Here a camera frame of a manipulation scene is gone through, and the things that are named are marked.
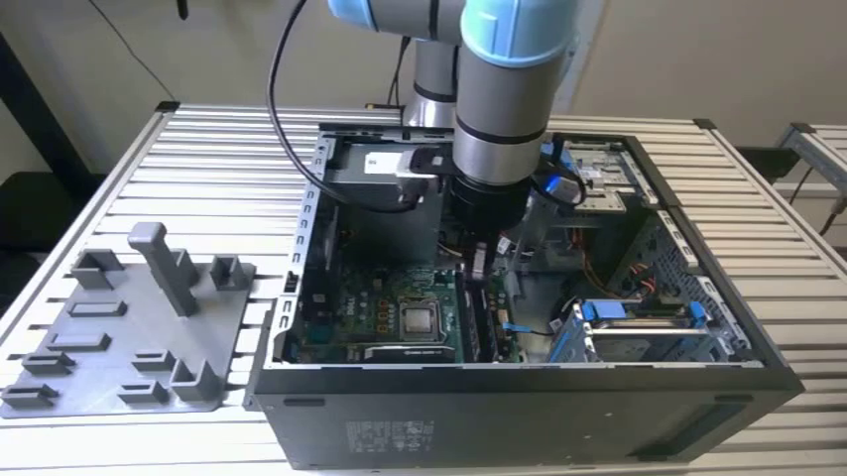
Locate black box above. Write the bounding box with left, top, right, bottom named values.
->
left=734, top=146, right=799, bottom=185

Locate thick black camera cable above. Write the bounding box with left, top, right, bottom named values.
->
left=265, top=0, right=425, bottom=214

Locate orange wire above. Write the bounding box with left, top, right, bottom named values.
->
left=574, top=227, right=654, bottom=299

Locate grey plastic parts rack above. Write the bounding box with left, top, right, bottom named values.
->
left=0, top=221, right=259, bottom=420

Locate hard disk in blue carrier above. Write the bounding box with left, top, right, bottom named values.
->
left=552, top=299, right=723, bottom=363

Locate black graphics card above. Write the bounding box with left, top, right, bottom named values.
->
left=361, top=344, right=457, bottom=364

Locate black open PC case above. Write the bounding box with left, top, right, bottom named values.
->
left=241, top=122, right=807, bottom=471

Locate thin black cable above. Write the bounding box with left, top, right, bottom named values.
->
left=388, top=37, right=409, bottom=106

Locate black desk frame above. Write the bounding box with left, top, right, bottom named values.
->
left=0, top=32, right=104, bottom=259

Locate silver CPU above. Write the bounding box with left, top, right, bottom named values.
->
left=404, top=307, right=437, bottom=334

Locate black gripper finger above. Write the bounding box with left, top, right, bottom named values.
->
left=464, top=240, right=495, bottom=285

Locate grey perforated metal cage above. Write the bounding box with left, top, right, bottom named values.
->
left=607, top=212, right=754, bottom=358

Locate grey power supply unit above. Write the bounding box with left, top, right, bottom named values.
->
left=327, top=143, right=445, bottom=264

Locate neighbouring metal slat table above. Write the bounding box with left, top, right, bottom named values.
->
left=772, top=122, right=847, bottom=199

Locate green motherboard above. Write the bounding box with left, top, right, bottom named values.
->
left=289, top=265, right=524, bottom=366

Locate blue plastic drive latch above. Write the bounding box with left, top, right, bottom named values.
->
left=539, top=141, right=582, bottom=194

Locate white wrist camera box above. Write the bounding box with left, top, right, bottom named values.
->
left=395, top=147, right=459, bottom=180

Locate grey metal drive bracket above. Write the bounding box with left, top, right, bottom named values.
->
left=501, top=141, right=656, bottom=272

